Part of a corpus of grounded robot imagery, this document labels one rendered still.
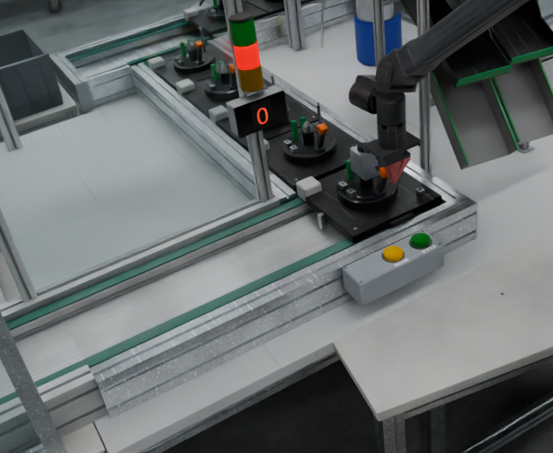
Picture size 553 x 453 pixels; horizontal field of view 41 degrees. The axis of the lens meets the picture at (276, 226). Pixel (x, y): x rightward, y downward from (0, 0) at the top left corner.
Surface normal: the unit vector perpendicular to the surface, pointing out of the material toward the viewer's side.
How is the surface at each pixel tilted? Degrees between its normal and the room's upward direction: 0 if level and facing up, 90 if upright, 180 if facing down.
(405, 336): 0
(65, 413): 90
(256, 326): 90
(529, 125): 45
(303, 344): 0
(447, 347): 0
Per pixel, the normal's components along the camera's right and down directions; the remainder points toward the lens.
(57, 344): -0.13, -0.80
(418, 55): -0.68, 0.11
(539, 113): 0.14, -0.20
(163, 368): 0.48, 0.46
